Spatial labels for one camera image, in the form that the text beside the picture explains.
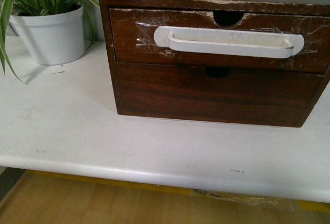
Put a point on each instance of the white drawer handle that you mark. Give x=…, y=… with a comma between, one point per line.
x=229, y=42

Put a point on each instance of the wooden drawer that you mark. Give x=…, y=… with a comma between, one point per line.
x=232, y=95
x=132, y=32

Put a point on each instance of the white plant pot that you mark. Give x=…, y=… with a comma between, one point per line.
x=52, y=39

